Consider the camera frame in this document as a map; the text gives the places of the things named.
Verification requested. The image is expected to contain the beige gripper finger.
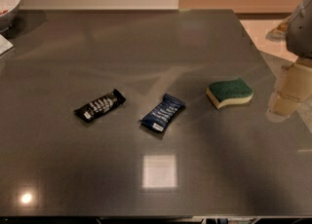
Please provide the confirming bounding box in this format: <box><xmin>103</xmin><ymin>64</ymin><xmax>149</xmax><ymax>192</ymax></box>
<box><xmin>272</xmin><ymin>92</ymin><xmax>300</xmax><ymax>116</ymax></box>
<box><xmin>280</xmin><ymin>58</ymin><xmax>312</xmax><ymax>101</ymax></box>

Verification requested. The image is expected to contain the blue rxbar wrapper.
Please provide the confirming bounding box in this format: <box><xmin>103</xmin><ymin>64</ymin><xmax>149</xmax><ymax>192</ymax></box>
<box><xmin>141</xmin><ymin>93</ymin><xmax>185</xmax><ymax>132</ymax></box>

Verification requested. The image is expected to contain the black rxbar wrapper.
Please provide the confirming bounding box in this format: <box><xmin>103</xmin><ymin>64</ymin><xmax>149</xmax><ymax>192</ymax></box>
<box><xmin>74</xmin><ymin>89</ymin><xmax>126</xmax><ymax>123</ymax></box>

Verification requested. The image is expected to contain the green and yellow sponge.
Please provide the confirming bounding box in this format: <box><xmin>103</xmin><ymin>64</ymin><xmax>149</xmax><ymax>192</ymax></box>
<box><xmin>206</xmin><ymin>78</ymin><xmax>254</xmax><ymax>109</ymax></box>

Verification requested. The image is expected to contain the white paper sheet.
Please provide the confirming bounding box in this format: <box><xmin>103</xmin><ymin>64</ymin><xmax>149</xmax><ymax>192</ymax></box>
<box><xmin>0</xmin><ymin>34</ymin><xmax>14</xmax><ymax>55</ymax></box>

